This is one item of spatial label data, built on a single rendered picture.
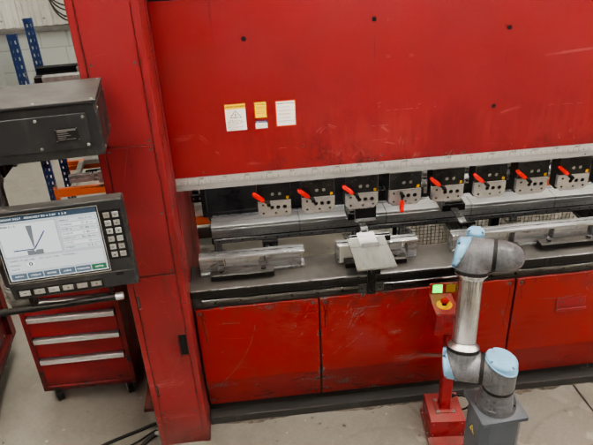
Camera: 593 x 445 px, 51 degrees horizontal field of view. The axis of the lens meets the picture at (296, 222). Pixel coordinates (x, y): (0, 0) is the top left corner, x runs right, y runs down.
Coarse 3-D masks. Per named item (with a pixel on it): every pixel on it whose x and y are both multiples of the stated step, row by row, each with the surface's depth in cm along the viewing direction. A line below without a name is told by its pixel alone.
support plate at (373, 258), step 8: (352, 240) 298; (384, 240) 296; (352, 248) 291; (360, 248) 291; (368, 248) 291; (376, 248) 290; (384, 248) 290; (352, 256) 287; (360, 256) 285; (368, 256) 285; (376, 256) 285; (384, 256) 284; (392, 256) 284; (360, 264) 280; (368, 264) 279; (376, 264) 279; (384, 264) 279; (392, 264) 279
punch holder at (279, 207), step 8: (264, 184) 278; (272, 184) 278; (280, 184) 278; (288, 184) 278; (264, 192) 279; (272, 192) 280; (280, 192) 280; (288, 192) 281; (272, 200) 282; (280, 200) 282; (288, 200) 282; (264, 208) 283; (272, 208) 284; (280, 208) 284; (288, 208) 284; (264, 216) 285
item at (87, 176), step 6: (96, 156) 467; (90, 162) 465; (96, 162) 465; (72, 174) 437; (78, 174) 438; (84, 174) 436; (90, 174) 436; (96, 174) 436; (72, 180) 436; (78, 180) 436; (84, 180) 437; (90, 180) 438; (96, 180) 438; (102, 180) 435
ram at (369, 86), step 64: (192, 0) 237; (256, 0) 239; (320, 0) 241; (384, 0) 244; (448, 0) 246; (512, 0) 249; (576, 0) 252; (192, 64) 248; (256, 64) 251; (320, 64) 254; (384, 64) 256; (448, 64) 259; (512, 64) 262; (576, 64) 265; (192, 128) 261; (320, 128) 267; (384, 128) 270; (448, 128) 273; (512, 128) 277; (576, 128) 280
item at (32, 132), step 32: (0, 96) 205; (32, 96) 204; (64, 96) 203; (96, 96) 203; (0, 128) 198; (32, 128) 200; (64, 128) 202; (96, 128) 204; (0, 160) 203; (32, 160) 205; (0, 192) 218
